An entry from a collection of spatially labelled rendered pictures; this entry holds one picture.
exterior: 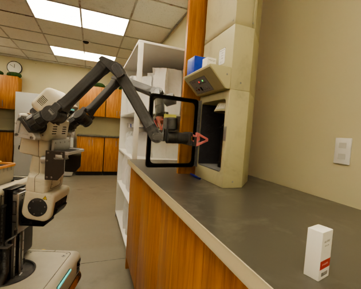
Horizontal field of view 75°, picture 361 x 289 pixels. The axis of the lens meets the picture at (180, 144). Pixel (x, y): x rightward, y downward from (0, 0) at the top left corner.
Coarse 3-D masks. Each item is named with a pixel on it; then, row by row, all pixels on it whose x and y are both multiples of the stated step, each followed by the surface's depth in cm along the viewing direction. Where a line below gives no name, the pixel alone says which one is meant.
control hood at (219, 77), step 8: (208, 64) 107; (216, 64) 106; (200, 72) 116; (208, 72) 110; (216, 72) 106; (224, 72) 108; (192, 80) 128; (208, 80) 115; (216, 80) 110; (224, 80) 108; (192, 88) 135; (216, 88) 115; (224, 88) 110; (200, 96) 138
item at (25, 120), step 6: (30, 114) 114; (36, 114) 114; (24, 120) 111; (30, 120) 113; (36, 120) 114; (42, 120) 114; (24, 126) 111; (30, 126) 113; (36, 126) 114; (42, 126) 117; (30, 132) 113
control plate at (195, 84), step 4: (204, 76) 115; (196, 80) 124; (200, 80) 121; (204, 80) 118; (192, 84) 131; (196, 84) 128; (200, 84) 124; (204, 84) 121; (208, 84) 118; (196, 88) 131; (200, 88) 128; (204, 88) 124; (208, 88) 121; (212, 88) 118; (200, 92) 131
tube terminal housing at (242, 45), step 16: (224, 32) 117; (240, 32) 109; (208, 48) 132; (240, 48) 110; (256, 48) 122; (224, 64) 115; (240, 64) 110; (256, 64) 127; (240, 80) 111; (208, 96) 130; (224, 96) 114; (240, 96) 112; (240, 112) 112; (240, 128) 113; (224, 144) 112; (240, 144) 114; (224, 160) 111; (240, 160) 114; (208, 176) 126; (224, 176) 112; (240, 176) 115
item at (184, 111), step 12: (156, 108) 126; (168, 108) 129; (180, 108) 132; (192, 108) 136; (156, 120) 126; (180, 120) 133; (192, 120) 137; (156, 144) 127; (168, 144) 131; (180, 144) 134; (156, 156) 128; (168, 156) 131; (180, 156) 135
